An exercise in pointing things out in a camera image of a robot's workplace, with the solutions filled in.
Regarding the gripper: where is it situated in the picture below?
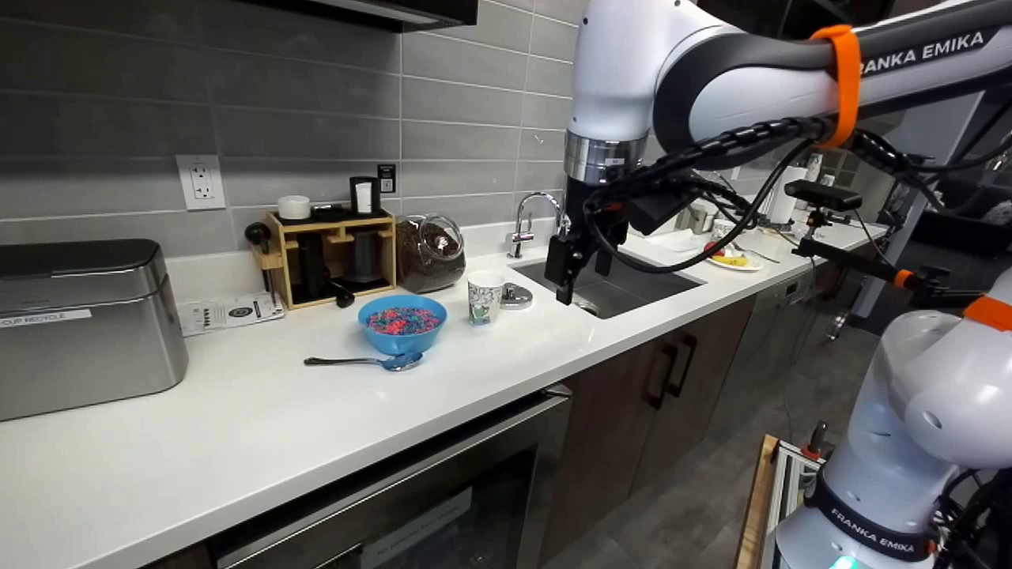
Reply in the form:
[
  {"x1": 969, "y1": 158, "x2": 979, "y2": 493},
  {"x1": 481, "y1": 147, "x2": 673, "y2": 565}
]
[{"x1": 545, "y1": 179, "x2": 631, "y2": 306}]

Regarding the glass jar of coffee beans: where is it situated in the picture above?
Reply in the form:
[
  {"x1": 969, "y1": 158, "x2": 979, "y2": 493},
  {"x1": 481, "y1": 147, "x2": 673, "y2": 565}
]
[{"x1": 395, "y1": 213, "x2": 467, "y2": 296}]

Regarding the steel sink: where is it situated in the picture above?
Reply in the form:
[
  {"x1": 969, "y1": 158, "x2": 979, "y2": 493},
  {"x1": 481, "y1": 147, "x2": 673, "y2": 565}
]
[{"x1": 509, "y1": 247, "x2": 708, "y2": 321}]

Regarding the chrome tap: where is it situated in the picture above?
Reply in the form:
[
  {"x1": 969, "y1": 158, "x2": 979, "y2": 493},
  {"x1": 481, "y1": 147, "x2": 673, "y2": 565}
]
[{"x1": 506, "y1": 191, "x2": 567, "y2": 261}]

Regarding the patterned paper cup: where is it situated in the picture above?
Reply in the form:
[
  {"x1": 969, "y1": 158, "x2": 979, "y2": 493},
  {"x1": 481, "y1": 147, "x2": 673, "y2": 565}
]
[{"x1": 466, "y1": 270, "x2": 507, "y2": 327}]

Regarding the white plate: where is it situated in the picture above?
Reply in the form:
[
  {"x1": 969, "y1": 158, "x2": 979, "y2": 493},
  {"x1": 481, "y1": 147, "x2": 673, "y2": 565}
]
[{"x1": 703, "y1": 244, "x2": 765, "y2": 273}]

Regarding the dark wood cabinet door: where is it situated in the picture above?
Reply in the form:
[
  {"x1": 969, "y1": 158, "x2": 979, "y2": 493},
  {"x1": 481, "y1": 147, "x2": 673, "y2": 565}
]
[
  {"x1": 541, "y1": 337, "x2": 675, "y2": 564},
  {"x1": 632, "y1": 293, "x2": 758, "y2": 496}
]

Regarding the colourful cereal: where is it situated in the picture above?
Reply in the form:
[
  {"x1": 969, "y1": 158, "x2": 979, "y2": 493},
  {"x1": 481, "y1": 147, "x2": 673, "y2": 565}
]
[{"x1": 365, "y1": 307, "x2": 442, "y2": 337}]

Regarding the blue bowl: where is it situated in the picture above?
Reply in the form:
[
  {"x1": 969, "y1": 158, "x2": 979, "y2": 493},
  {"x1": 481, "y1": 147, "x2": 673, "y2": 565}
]
[{"x1": 357, "y1": 294, "x2": 449, "y2": 357}]

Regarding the steel dishwasher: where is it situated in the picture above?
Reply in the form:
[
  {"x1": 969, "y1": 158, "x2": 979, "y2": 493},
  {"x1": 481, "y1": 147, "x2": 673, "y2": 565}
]
[{"x1": 708, "y1": 269, "x2": 827, "y2": 443}]

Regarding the metal spoon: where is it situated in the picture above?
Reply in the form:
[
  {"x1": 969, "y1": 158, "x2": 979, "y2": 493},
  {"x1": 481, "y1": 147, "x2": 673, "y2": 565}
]
[{"x1": 303, "y1": 351, "x2": 425, "y2": 373}]

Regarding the white paper towel roll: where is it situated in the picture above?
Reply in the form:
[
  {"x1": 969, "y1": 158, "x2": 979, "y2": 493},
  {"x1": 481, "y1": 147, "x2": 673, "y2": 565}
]
[{"x1": 766, "y1": 165, "x2": 808, "y2": 227}]

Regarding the dark coffee press cylinder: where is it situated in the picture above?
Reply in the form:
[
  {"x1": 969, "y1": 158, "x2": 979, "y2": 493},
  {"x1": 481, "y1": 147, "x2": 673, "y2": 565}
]
[{"x1": 348, "y1": 230, "x2": 385, "y2": 286}]

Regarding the black coffee press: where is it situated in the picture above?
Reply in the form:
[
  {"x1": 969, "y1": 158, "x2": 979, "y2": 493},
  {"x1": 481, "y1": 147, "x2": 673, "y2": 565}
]
[{"x1": 296, "y1": 232, "x2": 330, "y2": 302}]

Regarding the wooden coffee organizer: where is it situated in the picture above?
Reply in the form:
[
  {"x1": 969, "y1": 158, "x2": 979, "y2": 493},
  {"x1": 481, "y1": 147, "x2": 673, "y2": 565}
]
[{"x1": 262, "y1": 209, "x2": 398, "y2": 311}]

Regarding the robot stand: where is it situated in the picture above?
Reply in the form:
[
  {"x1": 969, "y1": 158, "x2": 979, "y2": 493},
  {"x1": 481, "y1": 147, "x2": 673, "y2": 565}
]
[{"x1": 734, "y1": 433, "x2": 828, "y2": 569}]

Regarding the black range hood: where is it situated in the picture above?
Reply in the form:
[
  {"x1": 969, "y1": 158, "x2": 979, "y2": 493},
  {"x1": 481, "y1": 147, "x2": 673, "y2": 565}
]
[{"x1": 236, "y1": 0, "x2": 480, "y2": 35}]

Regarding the white printed leaflet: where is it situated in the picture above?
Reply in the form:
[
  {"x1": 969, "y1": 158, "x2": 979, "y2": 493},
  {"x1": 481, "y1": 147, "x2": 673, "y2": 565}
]
[{"x1": 176, "y1": 290, "x2": 286, "y2": 338}]

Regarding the stainless steel bin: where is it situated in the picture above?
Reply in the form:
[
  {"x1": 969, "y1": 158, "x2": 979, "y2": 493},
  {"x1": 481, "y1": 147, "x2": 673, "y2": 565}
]
[{"x1": 0, "y1": 239, "x2": 190, "y2": 423}]

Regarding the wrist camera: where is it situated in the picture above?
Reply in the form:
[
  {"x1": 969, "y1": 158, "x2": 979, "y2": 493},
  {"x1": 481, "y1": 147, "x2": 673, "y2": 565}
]
[{"x1": 629, "y1": 188, "x2": 682, "y2": 236}]

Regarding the black cabinet door handle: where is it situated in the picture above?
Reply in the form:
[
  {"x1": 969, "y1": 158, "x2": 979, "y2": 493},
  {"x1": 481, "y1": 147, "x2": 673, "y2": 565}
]
[
  {"x1": 667, "y1": 333, "x2": 699, "y2": 399},
  {"x1": 644, "y1": 343, "x2": 678, "y2": 411}
]

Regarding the camera on mount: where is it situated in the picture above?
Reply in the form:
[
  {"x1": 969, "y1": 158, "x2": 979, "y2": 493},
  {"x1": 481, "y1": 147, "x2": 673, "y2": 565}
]
[{"x1": 784, "y1": 179, "x2": 983, "y2": 311}]

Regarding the black handled tamper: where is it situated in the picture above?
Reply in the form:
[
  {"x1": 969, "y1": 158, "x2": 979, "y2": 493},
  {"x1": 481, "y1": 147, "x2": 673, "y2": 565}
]
[{"x1": 244, "y1": 221, "x2": 275, "y2": 295}]

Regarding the white wall socket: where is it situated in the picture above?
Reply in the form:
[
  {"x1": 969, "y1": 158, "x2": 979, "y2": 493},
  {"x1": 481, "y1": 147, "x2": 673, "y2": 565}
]
[{"x1": 175, "y1": 153, "x2": 228, "y2": 213}]

